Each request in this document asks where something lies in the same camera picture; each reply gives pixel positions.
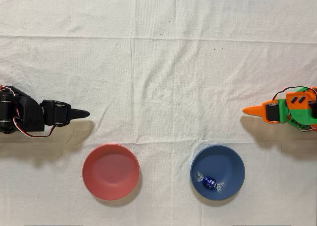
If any blue candy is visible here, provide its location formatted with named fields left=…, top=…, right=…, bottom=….
left=195, top=170, right=225, bottom=194

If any orange arm servo cable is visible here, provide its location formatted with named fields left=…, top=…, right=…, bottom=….
left=271, top=86, right=317, bottom=101

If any white tablecloth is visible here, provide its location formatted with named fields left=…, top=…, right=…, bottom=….
left=0, top=0, right=317, bottom=226

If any blue bowl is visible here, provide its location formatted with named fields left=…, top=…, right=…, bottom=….
left=190, top=144, right=246, bottom=201

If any pink bowl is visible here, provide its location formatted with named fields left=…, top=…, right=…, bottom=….
left=82, top=143, right=141, bottom=201

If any black arm servo cable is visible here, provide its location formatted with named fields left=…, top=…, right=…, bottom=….
left=13, top=115, right=56, bottom=138

